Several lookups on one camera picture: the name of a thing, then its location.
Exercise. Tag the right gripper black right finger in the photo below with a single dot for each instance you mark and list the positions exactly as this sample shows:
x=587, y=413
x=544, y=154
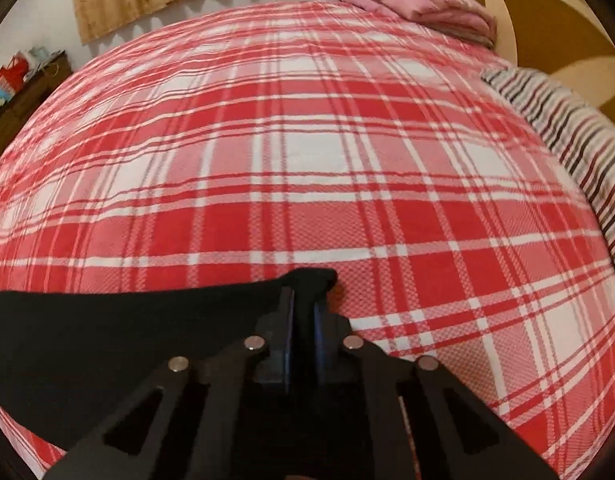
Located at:
x=389, y=418

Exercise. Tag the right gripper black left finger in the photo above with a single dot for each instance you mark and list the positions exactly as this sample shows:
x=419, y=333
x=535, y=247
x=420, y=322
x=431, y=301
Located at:
x=208, y=408

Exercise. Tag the black pants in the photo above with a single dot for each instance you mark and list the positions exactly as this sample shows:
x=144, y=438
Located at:
x=68, y=360

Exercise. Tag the red white plaid bed cover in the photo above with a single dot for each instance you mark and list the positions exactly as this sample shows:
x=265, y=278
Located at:
x=244, y=144

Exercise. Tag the grey striped pillow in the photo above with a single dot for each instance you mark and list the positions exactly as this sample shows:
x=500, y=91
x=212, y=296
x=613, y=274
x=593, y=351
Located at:
x=582, y=139

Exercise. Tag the brown wooden dresser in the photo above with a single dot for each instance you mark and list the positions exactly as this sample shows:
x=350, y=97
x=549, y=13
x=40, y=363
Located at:
x=15, y=113

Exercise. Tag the red items on dresser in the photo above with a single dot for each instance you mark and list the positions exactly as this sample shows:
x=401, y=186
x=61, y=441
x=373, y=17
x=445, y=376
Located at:
x=18, y=71

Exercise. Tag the folded pink blanket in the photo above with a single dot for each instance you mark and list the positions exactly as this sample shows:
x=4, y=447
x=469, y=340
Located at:
x=464, y=19

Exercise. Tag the cream wooden headboard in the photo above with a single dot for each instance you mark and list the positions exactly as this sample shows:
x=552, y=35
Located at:
x=562, y=38

